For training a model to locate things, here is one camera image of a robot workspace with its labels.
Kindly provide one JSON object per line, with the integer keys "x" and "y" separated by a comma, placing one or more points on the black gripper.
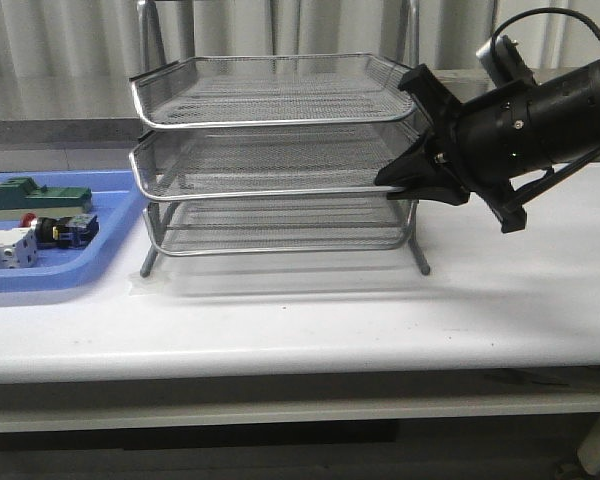
{"x": 473, "y": 147}

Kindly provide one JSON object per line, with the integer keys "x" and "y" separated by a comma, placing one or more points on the silver mesh tray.
{"x": 293, "y": 224}
{"x": 243, "y": 91}
{"x": 196, "y": 164}

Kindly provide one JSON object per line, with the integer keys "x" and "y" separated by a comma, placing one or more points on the red emergency stop button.
{"x": 70, "y": 232}

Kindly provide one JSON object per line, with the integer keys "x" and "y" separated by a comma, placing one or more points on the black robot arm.
{"x": 566, "y": 116}

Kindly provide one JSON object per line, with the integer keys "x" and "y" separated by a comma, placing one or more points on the blue plastic tray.
{"x": 117, "y": 203}

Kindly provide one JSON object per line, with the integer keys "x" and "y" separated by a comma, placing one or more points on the green terminal block module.
{"x": 22, "y": 195}

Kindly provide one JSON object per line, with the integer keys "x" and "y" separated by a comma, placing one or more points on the white circuit breaker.
{"x": 18, "y": 248}

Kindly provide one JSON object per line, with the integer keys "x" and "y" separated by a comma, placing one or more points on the dark steel back counter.
{"x": 67, "y": 112}

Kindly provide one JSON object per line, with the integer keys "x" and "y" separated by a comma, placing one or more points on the silver metal rack frame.
{"x": 153, "y": 56}

